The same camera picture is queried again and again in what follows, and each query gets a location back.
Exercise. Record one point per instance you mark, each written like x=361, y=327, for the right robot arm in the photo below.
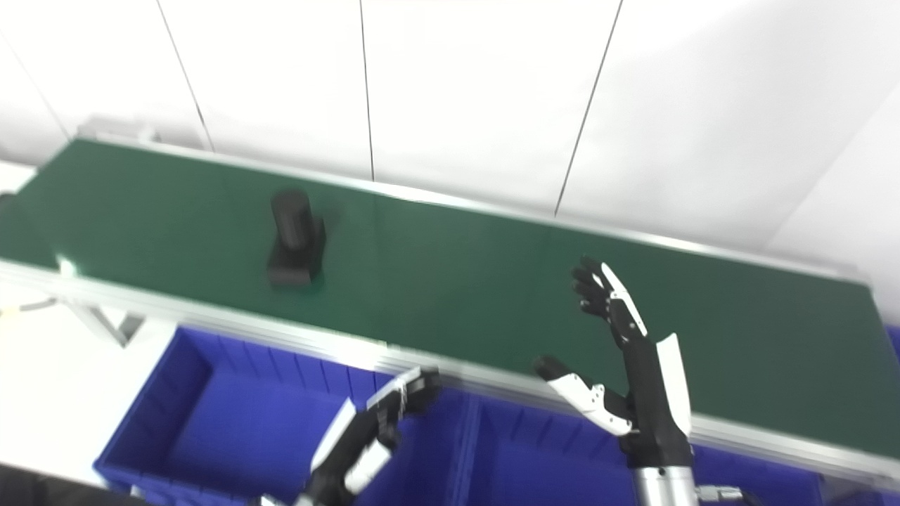
x=664, y=486

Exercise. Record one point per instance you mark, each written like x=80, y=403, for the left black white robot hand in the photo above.
x=365, y=436

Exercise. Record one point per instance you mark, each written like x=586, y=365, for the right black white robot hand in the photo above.
x=650, y=400

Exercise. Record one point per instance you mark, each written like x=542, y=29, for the black cylinder block part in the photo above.
x=295, y=235

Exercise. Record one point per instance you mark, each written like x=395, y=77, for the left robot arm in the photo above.
x=288, y=501

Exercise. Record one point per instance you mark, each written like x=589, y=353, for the aluminium conveyor leg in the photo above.
x=105, y=323

